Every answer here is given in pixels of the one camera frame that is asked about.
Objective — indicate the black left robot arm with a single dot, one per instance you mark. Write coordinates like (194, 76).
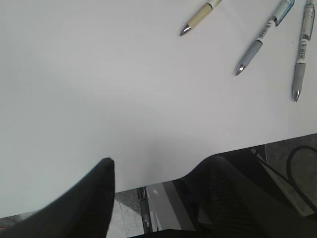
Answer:
(248, 164)

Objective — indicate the cream white ballpoint pen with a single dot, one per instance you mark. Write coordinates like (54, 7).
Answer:
(204, 11)

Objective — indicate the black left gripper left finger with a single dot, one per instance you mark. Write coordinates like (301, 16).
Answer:
(84, 211)

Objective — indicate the grey metal table frame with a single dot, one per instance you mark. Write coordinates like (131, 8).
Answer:
(162, 208)

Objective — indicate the grey patterned ballpoint pen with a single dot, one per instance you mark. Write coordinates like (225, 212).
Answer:
(305, 37)

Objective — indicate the light blue ballpoint pen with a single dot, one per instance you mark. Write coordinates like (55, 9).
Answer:
(276, 18)

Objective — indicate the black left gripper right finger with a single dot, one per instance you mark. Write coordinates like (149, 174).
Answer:
(242, 209)

